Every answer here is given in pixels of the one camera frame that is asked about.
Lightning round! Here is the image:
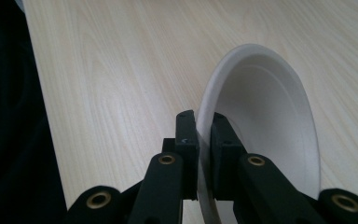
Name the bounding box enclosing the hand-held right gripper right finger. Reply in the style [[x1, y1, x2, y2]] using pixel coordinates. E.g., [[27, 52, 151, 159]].
[[210, 112, 248, 202]]

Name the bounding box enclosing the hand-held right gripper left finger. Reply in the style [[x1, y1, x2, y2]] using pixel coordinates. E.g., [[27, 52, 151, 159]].
[[162, 109, 200, 202]]

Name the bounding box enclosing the white bowl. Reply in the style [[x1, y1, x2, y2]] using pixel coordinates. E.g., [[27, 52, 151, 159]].
[[195, 43, 322, 224]]

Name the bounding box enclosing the dark cloth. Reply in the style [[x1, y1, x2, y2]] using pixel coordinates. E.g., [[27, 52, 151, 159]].
[[0, 0, 68, 224]]

